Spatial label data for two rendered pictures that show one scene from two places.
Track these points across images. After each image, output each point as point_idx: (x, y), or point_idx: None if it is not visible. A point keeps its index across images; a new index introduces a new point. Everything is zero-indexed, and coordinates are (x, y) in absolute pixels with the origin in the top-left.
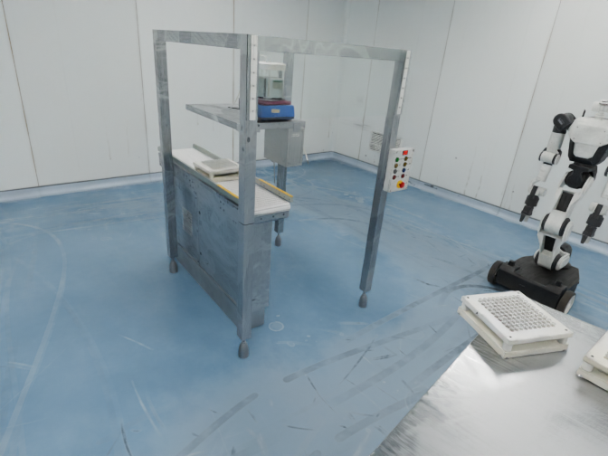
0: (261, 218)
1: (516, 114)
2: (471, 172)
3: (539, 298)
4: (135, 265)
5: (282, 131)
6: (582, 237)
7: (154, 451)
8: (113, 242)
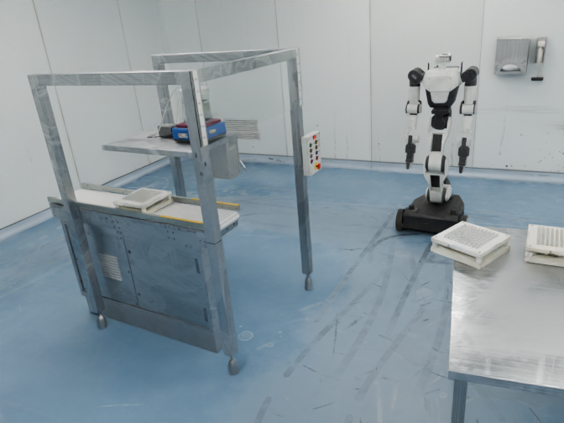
0: None
1: (360, 73)
2: (336, 135)
3: (443, 229)
4: (54, 336)
5: (219, 148)
6: (459, 168)
7: None
8: (7, 323)
